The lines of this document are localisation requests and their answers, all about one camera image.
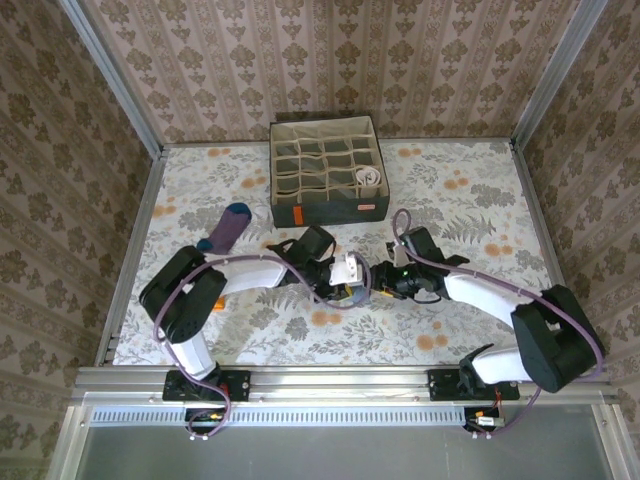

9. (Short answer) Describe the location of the white sock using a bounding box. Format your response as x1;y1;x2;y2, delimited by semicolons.
355;166;383;190

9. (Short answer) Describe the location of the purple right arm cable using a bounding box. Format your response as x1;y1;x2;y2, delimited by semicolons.
392;208;606;441

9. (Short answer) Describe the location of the grey metal panel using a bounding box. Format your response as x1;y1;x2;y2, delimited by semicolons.
74;424;616;480

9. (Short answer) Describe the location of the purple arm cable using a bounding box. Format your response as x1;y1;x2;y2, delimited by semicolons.
152;252;374;442
392;208;606;441

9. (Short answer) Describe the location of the black connector board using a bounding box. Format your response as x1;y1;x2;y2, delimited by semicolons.
463;407;507;434
184;407;232;437

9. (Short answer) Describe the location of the aluminium table side rail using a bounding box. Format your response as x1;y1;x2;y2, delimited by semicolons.
93;148;169;369
509;139;592;364

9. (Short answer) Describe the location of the floral tablecloth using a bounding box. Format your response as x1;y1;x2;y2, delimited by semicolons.
113;141;577;369

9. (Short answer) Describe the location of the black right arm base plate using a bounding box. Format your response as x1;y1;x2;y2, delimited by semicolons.
427;368;521;402

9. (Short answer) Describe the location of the short aluminium frame post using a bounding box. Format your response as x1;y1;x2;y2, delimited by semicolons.
45;404;92;480
591;403;640;480

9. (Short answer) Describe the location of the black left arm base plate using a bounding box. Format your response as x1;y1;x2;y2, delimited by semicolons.
163;368;252;402

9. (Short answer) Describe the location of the slotted grey cable duct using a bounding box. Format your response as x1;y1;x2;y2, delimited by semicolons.
91;405;467;427

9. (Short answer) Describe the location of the aluminium mounting rail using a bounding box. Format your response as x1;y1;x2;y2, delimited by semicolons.
73;365;614;407

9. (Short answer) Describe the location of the purple sock with orange cuff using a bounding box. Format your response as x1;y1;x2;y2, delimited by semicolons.
196;202;252;311

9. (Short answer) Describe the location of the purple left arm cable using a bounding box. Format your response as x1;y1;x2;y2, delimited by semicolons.
152;252;374;442

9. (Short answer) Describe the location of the grey fabric sock organizer box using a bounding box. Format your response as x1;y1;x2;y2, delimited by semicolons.
269;115;392;229

